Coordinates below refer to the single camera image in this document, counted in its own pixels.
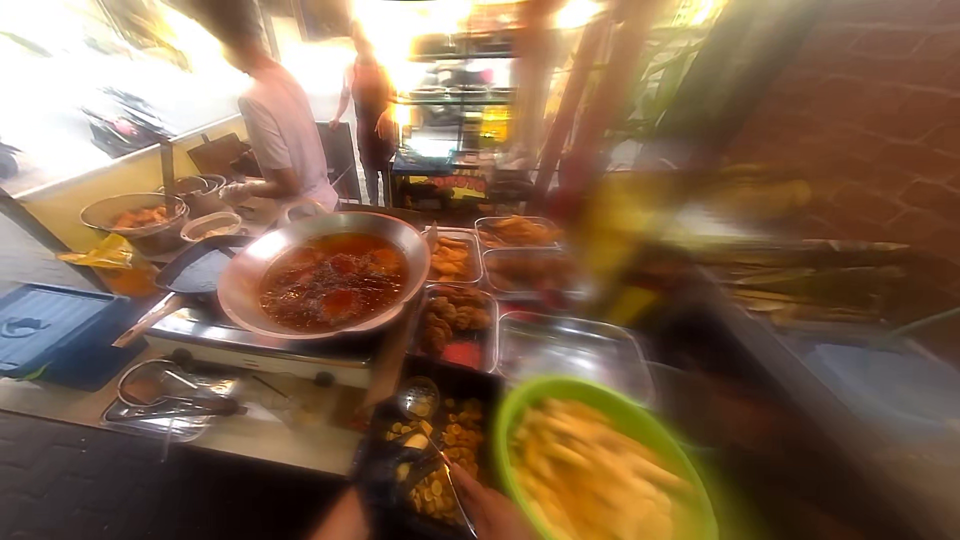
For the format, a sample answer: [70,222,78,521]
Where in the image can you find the red lettered sign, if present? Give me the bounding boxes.
[424,172,490,201]

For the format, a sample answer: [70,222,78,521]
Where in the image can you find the pile of yellow strips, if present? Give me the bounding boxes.
[507,397,696,540]

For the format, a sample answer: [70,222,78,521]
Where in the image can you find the metal pot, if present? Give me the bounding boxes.
[159,174,228,219]

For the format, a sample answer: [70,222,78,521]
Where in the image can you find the blue plastic container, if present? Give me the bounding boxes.
[0,282,148,393]

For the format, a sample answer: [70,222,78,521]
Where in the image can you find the pile of golden fried food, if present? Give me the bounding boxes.
[480,216,559,247]

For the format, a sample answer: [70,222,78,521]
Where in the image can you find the pile of orange food pieces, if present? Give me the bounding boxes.
[112,205,174,229]

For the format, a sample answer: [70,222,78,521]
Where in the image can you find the glass display shelf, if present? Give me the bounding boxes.
[393,22,519,170]

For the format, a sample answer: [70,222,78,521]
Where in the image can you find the wooden-handled spatula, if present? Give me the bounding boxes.
[112,292,183,349]

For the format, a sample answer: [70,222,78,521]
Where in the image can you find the clear rectangular empty tray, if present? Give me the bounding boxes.
[496,311,657,410]

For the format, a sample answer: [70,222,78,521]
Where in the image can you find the metal slotted skimmer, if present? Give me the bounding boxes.
[397,376,441,423]

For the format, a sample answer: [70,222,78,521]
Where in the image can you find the black-handled tongs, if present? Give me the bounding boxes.
[112,396,247,421]

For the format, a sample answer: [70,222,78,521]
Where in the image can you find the yellow counter panel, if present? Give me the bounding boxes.
[15,114,252,249]

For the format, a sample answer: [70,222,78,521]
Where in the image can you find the orange container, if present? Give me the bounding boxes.
[93,258,162,299]

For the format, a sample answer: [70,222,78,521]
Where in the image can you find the parked motorcycle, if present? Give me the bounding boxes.
[81,87,172,159]

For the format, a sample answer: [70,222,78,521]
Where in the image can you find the pile of sliced food rounds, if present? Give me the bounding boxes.
[385,397,486,526]

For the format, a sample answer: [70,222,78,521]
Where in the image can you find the small white bowl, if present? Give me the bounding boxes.
[180,211,243,243]

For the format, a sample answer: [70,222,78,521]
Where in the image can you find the person's right hand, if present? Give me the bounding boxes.
[448,462,538,540]

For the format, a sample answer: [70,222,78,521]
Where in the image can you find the frying food batch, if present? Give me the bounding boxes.
[259,231,411,333]

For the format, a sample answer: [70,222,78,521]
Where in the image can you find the black tray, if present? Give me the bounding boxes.
[352,355,511,540]

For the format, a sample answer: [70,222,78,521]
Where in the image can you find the large metal wok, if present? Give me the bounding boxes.
[216,210,432,340]

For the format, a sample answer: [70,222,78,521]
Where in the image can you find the person's left hand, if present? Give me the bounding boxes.
[357,421,426,498]

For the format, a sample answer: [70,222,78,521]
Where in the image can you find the small metal tray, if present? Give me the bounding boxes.
[102,376,238,442]

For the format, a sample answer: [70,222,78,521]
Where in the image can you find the pile of reddish-brown fried food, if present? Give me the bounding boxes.
[487,250,576,294]

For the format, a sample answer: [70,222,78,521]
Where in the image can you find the person's left forearm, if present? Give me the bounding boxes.
[310,486,372,540]

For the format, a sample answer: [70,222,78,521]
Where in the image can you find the gas stove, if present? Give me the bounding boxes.
[142,292,406,410]

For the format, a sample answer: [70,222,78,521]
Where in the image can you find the large metal bowl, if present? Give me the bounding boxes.
[80,192,190,258]

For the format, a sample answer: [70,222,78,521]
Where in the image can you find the pile of brown fried food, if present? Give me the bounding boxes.
[420,286,493,358]

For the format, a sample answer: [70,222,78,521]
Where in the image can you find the slim metal knife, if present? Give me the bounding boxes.
[420,421,478,540]

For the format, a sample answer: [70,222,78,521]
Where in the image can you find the green plastic basin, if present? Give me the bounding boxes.
[492,375,720,540]

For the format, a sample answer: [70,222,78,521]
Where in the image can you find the round metal strainer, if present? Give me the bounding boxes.
[117,358,185,409]

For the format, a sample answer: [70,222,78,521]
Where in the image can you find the dark pan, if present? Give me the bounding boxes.
[154,235,260,297]

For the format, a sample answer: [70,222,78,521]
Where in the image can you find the yellow plastic bag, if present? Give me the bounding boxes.
[58,233,138,270]

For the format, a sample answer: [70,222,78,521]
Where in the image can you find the pile of orange fried food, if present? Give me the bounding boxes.
[430,237,475,283]

